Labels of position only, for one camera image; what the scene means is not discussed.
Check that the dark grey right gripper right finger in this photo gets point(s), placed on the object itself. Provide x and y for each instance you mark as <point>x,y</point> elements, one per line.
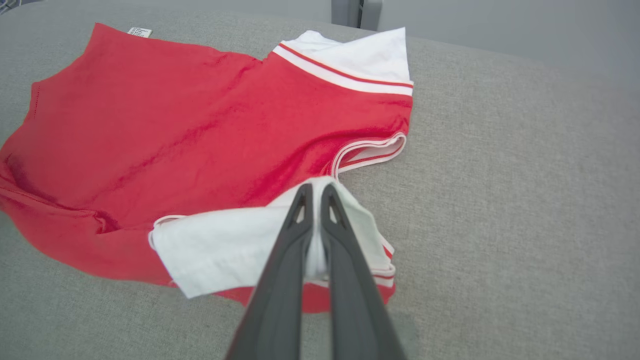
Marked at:
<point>357,300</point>

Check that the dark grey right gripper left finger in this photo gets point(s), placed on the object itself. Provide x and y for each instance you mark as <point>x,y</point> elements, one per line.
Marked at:
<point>280,290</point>

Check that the red white-trimmed lettered jersey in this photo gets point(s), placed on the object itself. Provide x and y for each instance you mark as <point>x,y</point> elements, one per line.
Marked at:
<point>200,125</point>

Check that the grey partition post with feet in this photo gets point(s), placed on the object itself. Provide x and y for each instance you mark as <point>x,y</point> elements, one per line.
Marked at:
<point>356,12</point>

